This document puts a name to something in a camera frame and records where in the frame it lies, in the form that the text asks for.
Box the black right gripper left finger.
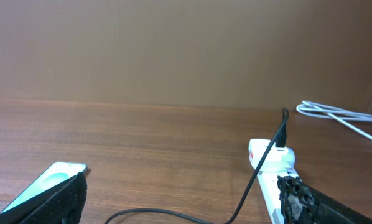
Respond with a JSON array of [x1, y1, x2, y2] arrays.
[[0, 172, 87, 224]]

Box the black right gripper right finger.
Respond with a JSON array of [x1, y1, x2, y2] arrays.
[[277, 176, 372, 224]]

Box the smartphone with cyan screen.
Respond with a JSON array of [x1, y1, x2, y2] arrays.
[[1, 161, 88, 213]]

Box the black usb charging cable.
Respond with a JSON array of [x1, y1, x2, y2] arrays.
[[104, 107, 291, 224]]

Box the white power strip socket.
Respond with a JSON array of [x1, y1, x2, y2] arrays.
[[257, 146, 299, 224]]

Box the white cables at corner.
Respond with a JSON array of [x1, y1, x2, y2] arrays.
[[295, 100, 372, 123]]

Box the white power strip cord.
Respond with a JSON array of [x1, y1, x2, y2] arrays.
[[324, 110, 372, 149]]

